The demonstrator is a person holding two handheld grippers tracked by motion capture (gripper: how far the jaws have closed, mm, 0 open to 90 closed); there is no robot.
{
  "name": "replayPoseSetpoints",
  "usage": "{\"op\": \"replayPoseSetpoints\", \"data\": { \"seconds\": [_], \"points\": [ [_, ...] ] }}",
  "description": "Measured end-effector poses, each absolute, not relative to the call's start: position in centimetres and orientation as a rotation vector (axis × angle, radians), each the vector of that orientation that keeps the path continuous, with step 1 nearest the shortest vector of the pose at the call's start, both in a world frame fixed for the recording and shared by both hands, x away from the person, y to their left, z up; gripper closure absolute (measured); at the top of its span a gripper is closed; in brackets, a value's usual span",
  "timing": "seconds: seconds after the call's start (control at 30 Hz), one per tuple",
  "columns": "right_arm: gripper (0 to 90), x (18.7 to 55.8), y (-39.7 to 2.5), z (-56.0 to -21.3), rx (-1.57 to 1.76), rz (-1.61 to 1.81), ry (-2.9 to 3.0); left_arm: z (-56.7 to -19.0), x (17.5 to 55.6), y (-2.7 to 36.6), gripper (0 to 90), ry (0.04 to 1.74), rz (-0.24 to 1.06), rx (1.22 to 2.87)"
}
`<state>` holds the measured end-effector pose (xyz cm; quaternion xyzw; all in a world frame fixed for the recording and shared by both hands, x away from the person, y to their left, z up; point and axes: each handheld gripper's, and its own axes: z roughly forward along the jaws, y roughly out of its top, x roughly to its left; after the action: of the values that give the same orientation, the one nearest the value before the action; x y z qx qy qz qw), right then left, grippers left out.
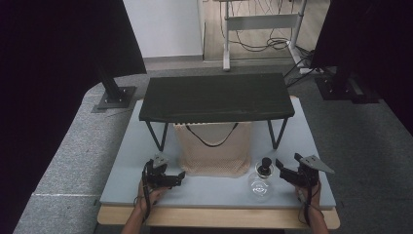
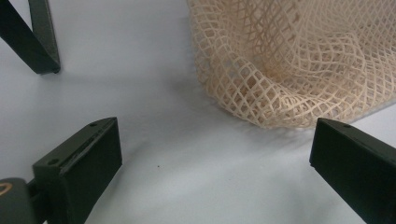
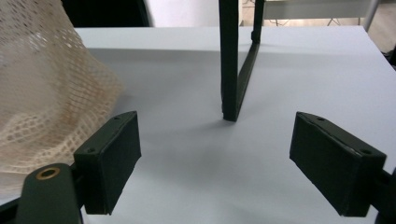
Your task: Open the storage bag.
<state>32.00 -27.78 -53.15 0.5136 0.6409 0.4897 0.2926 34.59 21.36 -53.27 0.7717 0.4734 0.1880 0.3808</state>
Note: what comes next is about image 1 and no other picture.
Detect clear glass bottle black stopper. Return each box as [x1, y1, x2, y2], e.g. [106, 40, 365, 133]
[247, 157, 276, 201]

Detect beige mesh bag black strap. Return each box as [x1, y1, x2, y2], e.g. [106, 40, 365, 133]
[172, 121, 253, 178]

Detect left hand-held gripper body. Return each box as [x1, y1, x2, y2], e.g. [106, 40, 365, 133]
[143, 152, 179, 190]

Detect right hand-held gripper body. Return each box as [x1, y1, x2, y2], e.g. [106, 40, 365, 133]
[279, 154, 336, 188]

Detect hand-held gripper cable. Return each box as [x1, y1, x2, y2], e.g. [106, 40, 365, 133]
[297, 185, 325, 227]
[141, 161, 154, 223]

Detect white desk frame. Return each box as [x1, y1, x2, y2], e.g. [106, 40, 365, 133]
[215, 0, 308, 73]

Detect left hand-held gripper cable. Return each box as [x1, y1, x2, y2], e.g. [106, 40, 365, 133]
[141, 161, 154, 223]

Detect person's right hand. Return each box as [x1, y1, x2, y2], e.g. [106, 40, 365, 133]
[294, 179, 322, 210]

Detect white power strip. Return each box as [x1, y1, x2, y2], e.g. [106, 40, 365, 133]
[298, 65, 322, 75]

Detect black shelf on metal legs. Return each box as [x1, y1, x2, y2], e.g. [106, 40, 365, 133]
[138, 72, 296, 152]

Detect pale grey table mat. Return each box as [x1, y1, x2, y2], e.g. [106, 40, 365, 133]
[98, 96, 337, 211]

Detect black curtain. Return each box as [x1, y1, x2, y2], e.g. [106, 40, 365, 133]
[0, 0, 148, 234]
[309, 0, 413, 137]

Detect black stand with base plate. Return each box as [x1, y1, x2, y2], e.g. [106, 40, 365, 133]
[94, 62, 137, 110]
[314, 66, 380, 105]

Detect person's left hand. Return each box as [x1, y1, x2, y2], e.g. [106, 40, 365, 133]
[135, 179, 170, 213]

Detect black floor cables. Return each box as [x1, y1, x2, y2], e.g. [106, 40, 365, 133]
[220, 0, 322, 89]

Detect right hand-held gripper cable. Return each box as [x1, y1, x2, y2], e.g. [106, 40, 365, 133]
[297, 185, 325, 227]

